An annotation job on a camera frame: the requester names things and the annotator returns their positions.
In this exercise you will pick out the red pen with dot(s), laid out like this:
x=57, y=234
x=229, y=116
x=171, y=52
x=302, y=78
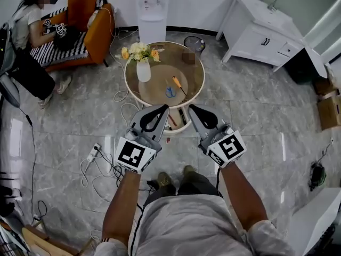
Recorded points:
x=172, y=121

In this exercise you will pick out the dark green bin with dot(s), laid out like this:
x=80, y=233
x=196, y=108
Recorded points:
x=301, y=72

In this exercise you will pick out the white bench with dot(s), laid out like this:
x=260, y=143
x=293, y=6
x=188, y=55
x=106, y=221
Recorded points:
x=311, y=223

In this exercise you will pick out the person's light grey shirt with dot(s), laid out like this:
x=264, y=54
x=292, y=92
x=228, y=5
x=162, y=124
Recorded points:
x=186, y=228

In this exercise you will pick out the white ceramic vase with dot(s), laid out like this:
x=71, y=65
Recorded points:
x=144, y=72

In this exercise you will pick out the person's left forearm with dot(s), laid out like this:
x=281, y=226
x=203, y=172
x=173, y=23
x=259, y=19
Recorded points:
x=122, y=207

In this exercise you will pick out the chrome faucet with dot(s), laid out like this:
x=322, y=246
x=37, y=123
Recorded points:
x=273, y=4

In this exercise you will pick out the person's dark trousers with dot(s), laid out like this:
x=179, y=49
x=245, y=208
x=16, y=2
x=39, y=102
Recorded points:
x=194, y=183

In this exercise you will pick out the round glass-top table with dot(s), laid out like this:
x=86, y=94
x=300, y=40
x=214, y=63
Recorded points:
x=194, y=76

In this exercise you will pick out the black mesh waste bin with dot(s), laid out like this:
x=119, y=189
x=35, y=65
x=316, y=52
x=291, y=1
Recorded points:
x=194, y=45

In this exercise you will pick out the yellow and white flower bouquet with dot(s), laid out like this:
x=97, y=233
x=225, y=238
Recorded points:
x=138, y=49

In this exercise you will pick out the person's left olive shoe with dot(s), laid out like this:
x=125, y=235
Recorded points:
x=163, y=179

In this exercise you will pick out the person's right forearm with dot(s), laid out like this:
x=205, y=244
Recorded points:
x=242, y=196

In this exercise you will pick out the white vanity cabinet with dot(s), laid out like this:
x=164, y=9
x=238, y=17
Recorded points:
x=255, y=33

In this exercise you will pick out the orange sofa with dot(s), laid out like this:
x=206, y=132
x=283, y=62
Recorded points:
x=100, y=36

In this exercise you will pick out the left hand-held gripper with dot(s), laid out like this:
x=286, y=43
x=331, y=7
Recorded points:
x=133, y=153

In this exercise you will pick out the black bag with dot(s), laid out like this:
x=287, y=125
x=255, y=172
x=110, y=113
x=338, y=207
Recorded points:
x=66, y=39

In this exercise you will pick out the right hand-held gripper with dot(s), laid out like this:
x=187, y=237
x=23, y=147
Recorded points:
x=226, y=148

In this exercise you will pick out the black and green device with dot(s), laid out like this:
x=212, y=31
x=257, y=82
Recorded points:
x=317, y=176

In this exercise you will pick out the person's olive shoe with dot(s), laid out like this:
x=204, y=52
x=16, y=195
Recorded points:
x=163, y=179
x=189, y=171

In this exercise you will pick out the large cardboard box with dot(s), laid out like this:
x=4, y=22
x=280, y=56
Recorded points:
x=330, y=113

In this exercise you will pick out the brown translucent cup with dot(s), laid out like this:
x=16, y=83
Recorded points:
x=189, y=57

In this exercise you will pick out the table drawer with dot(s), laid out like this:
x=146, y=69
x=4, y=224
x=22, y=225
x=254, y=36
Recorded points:
x=177, y=117

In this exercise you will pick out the person's right olive shoe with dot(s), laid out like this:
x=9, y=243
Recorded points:
x=189, y=171

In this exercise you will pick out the white water dispenser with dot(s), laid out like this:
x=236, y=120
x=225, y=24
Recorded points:
x=152, y=23

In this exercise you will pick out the black white striped blanket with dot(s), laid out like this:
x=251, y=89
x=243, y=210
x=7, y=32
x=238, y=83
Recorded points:
x=50, y=52

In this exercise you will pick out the wooden chair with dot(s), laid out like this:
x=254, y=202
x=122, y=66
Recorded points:
x=40, y=239

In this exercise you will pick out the small cardboard box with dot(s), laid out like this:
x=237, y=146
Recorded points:
x=326, y=85

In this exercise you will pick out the white pillow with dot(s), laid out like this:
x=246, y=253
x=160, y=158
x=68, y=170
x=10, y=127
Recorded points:
x=92, y=19

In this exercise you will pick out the thick black marker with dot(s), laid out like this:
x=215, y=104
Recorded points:
x=182, y=116

